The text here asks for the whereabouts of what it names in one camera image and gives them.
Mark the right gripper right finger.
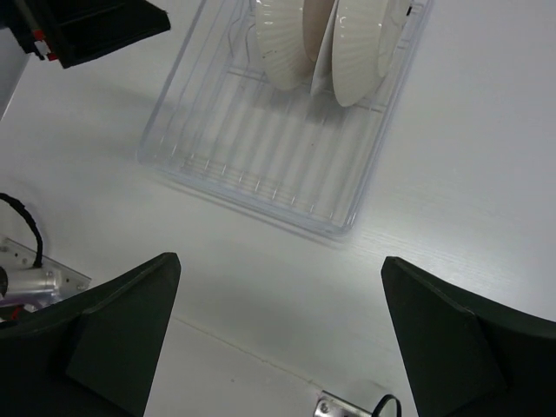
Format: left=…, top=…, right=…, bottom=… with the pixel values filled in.
left=381, top=256, right=555, bottom=416

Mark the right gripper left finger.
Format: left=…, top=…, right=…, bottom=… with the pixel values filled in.
left=1, top=252, right=181, bottom=416

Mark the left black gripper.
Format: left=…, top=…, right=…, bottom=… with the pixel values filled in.
left=12, top=1, right=170, bottom=69

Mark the flower pattern plate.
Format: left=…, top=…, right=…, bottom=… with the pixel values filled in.
left=255, top=0, right=314, bottom=91
left=332, top=0, right=411, bottom=108

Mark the glass plate orange sunburst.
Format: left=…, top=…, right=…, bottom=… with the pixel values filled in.
left=302, top=0, right=338, bottom=96

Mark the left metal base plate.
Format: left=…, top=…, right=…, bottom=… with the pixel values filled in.
left=1, top=236, right=91, bottom=312

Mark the metal base plate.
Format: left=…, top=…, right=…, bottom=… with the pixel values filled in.
left=313, top=391, right=374, bottom=417
left=1, top=236, right=91, bottom=312

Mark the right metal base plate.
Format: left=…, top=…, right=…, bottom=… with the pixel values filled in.
left=313, top=391, right=374, bottom=417

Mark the white wire dish rack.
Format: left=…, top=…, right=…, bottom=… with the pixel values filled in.
left=137, top=1, right=432, bottom=239

